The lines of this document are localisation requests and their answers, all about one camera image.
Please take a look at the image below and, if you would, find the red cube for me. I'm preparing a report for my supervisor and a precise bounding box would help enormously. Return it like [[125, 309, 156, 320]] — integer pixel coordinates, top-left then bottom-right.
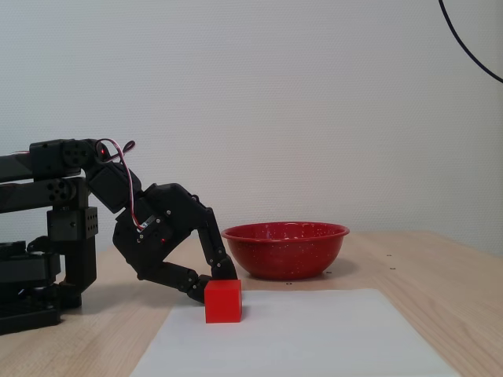
[[204, 279, 242, 324]]

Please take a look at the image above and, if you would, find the white paper sheet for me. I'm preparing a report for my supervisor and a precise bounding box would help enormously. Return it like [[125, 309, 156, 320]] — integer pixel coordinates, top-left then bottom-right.
[[129, 288, 461, 377]]

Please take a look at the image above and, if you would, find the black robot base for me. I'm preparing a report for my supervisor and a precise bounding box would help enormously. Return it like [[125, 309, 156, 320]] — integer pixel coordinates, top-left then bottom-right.
[[0, 240, 62, 335]]

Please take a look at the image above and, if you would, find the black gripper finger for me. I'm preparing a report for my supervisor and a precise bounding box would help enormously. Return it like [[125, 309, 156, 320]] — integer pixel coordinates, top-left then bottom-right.
[[195, 207, 238, 281], [156, 262, 213, 306]]

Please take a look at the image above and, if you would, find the red speckled bowl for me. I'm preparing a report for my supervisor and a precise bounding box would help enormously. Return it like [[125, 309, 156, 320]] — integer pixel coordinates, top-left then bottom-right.
[[220, 221, 351, 281]]

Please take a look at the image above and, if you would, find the red white black servo wire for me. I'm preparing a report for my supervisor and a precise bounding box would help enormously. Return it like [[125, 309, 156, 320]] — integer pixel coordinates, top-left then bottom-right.
[[95, 137, 145, 231]]

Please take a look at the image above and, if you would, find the thin black cable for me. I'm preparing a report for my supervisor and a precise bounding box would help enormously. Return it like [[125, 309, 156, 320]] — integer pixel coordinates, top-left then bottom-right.
[[438, 0, 503, 84]]

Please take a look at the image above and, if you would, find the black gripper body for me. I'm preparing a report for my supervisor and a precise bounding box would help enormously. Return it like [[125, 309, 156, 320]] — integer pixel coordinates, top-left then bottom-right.
[[112, 182, 206, 281]]

